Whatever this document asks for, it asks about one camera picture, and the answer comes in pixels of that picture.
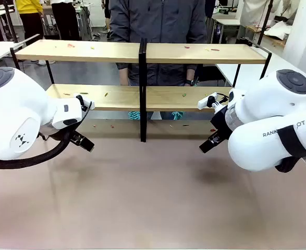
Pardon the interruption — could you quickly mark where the wooden shelf board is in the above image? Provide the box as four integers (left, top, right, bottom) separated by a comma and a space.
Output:
45, 83, 233, 113
14, 39, 270, 65

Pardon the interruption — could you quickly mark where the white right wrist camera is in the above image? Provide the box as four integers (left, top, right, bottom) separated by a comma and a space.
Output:
197, 92, 219, 110

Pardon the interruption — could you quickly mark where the person in grey jacket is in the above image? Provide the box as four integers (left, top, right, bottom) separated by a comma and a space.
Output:
109, 0, 208, 120

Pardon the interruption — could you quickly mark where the background person in dark clothes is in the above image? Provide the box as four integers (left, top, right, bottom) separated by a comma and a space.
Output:
104, 0, 112, 40

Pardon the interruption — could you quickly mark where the person in yellow shirt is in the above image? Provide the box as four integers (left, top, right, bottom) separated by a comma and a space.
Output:
15, 0, 45, 44

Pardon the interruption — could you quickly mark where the black strap on arm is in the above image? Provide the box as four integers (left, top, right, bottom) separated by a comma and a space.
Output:
277, 124, 306, 159

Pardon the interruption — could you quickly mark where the person's left forearm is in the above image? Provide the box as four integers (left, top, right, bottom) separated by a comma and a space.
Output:
185, 28, 208, 81

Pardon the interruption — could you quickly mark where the black stand pole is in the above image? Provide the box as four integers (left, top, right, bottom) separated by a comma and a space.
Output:
2, 0, 20, 44
256, 0, 275, 46

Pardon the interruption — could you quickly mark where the white crumpled sheet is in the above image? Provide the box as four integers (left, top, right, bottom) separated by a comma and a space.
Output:
268, 20, 293, 41

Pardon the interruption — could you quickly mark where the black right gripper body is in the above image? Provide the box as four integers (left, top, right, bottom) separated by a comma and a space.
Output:
209, 105, 234, 140

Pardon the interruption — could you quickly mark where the person's right forearm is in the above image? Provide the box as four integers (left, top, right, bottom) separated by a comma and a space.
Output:
109, 23, 130, 71

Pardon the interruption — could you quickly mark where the large white table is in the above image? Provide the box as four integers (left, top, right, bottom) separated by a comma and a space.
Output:
215, 53, 303, 88

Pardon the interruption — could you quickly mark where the wooden two-tier shelf rack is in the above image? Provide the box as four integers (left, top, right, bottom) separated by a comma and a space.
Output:
9, 37, 273, 143

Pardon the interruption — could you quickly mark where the hanging white coat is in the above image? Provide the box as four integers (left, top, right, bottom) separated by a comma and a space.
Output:
240, 0, 301, 26

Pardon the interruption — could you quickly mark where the teal chenille duster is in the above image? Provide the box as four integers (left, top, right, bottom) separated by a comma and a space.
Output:
128, 110, 184, 121

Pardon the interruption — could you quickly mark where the thin black camera cable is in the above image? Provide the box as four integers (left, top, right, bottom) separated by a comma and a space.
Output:
215, 92, 230, 104

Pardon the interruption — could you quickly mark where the black sleeved cable bundle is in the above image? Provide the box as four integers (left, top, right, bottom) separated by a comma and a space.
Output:
0, 129, 74, 170

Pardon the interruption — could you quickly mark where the person's right hand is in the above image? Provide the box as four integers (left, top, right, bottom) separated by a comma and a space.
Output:
119, 69, 129, 86

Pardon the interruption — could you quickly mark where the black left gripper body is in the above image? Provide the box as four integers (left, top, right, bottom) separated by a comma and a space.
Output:
68, 129, 88, 146

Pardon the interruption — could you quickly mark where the person in black trousers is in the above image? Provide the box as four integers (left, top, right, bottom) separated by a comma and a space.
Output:
50, 0, 81, 41

